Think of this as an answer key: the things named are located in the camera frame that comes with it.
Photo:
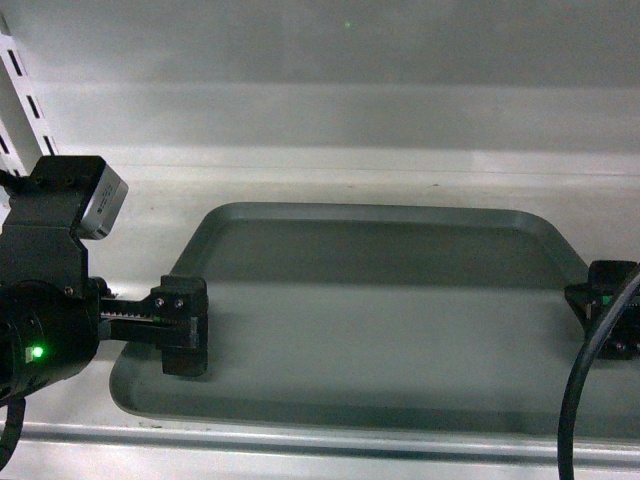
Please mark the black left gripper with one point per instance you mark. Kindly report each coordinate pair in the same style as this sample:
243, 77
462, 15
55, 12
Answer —
50, 306

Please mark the grey silver serving tray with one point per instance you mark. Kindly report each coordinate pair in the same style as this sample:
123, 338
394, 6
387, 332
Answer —
372, 317

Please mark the white slotted shelf upright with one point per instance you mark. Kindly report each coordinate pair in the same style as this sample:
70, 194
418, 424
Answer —
25, 133

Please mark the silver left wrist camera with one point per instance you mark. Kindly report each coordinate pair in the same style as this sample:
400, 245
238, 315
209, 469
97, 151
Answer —
104, 206

